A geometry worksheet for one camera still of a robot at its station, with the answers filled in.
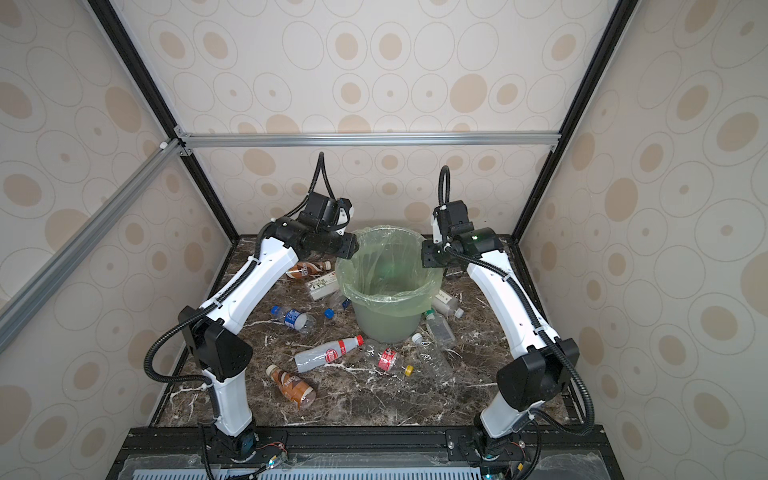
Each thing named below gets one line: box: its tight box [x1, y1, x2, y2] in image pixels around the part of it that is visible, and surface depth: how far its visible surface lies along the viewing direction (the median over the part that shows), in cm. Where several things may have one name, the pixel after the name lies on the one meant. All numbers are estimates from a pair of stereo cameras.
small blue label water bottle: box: [270, 305, 317, 334], surface depth 94 cm
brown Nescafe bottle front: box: [266, 364, 317, 409], surface depth 80 cm
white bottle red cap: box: [294, 335, 365, 373], surface depth 87 cm
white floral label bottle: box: [305, 271, 339, 301], surface depth 102 cm
